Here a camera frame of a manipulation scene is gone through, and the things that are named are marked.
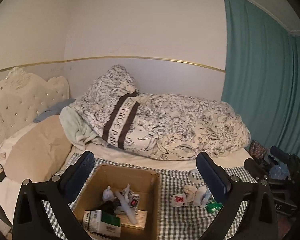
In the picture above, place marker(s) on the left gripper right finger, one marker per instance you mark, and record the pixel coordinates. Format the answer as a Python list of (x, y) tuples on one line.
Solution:
[(259, 220)]

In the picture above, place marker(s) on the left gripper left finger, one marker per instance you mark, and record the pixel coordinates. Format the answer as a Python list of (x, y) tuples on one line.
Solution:
[(30, 218)]

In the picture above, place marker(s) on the green plastic wrapper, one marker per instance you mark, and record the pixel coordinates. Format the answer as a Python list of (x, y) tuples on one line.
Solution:
[(213, 206)]

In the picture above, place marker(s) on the cream tissue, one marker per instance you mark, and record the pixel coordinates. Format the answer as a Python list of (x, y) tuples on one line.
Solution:
[(190, 191)]

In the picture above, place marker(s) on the clear tape roll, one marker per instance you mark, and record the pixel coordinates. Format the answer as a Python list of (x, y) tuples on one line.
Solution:
[(195, 177)]

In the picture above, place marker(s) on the red white sachet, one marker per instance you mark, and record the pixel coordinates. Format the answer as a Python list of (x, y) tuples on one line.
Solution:
[(179, 200)]

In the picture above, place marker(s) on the dark patterned bag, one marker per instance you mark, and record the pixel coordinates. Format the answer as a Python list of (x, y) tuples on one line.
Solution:
[(256, 150)]

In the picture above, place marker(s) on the small black card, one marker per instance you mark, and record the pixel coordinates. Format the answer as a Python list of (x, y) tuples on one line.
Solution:
[(2, 173)]

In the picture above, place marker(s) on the green white medicine box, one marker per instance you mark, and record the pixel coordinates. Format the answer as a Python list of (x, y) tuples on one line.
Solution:
[(97, 221)]

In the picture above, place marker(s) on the beige pillow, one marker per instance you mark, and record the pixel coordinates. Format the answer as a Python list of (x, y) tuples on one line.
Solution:
[(40, 153)]

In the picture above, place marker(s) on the green checkered cloth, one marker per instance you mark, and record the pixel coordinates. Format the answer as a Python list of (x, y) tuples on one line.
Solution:
[(174, 223)]

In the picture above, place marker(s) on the white plastic bottle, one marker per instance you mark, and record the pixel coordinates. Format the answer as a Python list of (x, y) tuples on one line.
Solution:
[(108, 195)]

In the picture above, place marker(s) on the light green towel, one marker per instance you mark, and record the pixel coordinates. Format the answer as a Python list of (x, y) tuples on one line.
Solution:
[(77, 131)]

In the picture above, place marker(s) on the white plastic tube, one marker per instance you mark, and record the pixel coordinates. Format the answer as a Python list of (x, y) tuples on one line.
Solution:
[(126, 207)]

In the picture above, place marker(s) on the crumpled printed wrapper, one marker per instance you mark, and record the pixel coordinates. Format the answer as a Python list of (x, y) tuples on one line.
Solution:
[(131, 197)]

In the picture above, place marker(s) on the teal curtain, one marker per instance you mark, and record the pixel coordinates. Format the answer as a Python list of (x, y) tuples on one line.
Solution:
[(262, 76)]

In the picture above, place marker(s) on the brown cardboard box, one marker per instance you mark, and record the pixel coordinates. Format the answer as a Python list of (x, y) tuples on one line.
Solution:
[(140, 188)]

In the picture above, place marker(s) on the cream tufted headboard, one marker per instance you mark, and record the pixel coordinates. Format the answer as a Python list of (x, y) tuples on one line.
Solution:
[(24, 96)]

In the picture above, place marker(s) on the floral rolled duvet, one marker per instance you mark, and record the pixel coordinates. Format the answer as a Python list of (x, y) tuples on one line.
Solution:
[(159, 126)]

